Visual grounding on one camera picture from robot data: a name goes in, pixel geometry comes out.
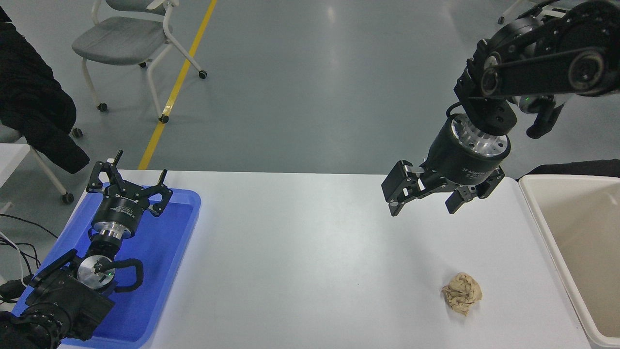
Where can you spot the white leg castor chair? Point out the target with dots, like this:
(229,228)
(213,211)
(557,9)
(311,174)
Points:
(48,172)

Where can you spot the blue plastic tray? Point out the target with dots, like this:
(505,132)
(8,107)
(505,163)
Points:
(160,252)

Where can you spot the white frame castor chair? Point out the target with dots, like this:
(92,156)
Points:
(508,12)

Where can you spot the grey seat white frame chair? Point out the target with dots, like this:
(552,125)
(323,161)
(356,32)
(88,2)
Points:
(121,41)

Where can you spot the small white side table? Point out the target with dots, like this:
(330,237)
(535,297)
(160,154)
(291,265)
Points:
(9,157)

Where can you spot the large pale bin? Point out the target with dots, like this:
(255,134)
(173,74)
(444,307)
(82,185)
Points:
(581,242)

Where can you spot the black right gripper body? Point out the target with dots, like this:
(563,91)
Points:
(460,165)

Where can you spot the tan paper ball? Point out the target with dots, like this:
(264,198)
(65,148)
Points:
(462,293)

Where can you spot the black object behind bin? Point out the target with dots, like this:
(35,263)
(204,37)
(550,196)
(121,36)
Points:
(581,168)

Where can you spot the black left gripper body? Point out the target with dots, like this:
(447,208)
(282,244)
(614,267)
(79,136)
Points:
(121,207)

